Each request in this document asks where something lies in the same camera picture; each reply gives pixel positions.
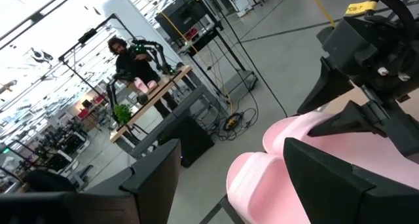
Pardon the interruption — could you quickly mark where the distant wooden table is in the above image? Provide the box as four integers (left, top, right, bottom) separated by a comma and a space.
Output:
109, 64, 193, 143

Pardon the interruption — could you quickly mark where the black equipment cart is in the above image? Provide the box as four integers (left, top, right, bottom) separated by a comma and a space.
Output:
155, 0, 259, 94

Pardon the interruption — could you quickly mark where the yellow floor cable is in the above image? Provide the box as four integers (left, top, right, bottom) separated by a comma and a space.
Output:
306, 0, 337, 28

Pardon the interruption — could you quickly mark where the yellow cable reel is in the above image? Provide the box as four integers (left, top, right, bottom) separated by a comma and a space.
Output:
223, 112, 244, 132

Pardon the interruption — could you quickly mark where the person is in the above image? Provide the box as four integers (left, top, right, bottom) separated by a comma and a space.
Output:
107, 35, 179, 119

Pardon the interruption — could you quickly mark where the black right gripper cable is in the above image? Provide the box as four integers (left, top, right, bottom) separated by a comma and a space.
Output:
365, 0, 418, 38

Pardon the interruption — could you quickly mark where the long yellow hanging cable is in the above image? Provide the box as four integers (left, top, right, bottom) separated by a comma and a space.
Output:
159, 10, 234, 114

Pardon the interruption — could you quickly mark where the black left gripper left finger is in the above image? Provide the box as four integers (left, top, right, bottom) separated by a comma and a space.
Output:
0, 138, 182, 224

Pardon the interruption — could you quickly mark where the pink foam slide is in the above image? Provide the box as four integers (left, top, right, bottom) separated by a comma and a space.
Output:
261, 110, 419, 191
225, 151, 312, 224

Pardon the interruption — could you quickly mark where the black overhead camera frame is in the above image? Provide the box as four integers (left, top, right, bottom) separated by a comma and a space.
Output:
58, 13, 139, 99

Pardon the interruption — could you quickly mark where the grey metal bench beam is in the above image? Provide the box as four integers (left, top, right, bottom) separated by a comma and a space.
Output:
130, 84, 208, 160

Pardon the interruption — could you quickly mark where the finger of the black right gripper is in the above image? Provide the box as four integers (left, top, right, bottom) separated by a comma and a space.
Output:
307, 100, 388, 139
295, 56, 355, 115

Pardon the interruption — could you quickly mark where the yellow label tag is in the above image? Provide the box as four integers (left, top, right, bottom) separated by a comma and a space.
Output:
344, 0, 378, 17

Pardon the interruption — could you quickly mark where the black computer tower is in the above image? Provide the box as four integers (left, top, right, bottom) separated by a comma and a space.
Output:
156, 115, 216, 169

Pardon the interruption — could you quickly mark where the long black floor cable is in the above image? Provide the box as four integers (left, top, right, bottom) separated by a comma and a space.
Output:
214, 6, 289, 119

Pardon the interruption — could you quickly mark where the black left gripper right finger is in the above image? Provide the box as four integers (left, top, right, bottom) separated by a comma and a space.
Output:
282, 137, 419, 224

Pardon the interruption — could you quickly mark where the distant green potted plant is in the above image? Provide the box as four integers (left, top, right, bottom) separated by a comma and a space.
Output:
112, 103, 133, 125

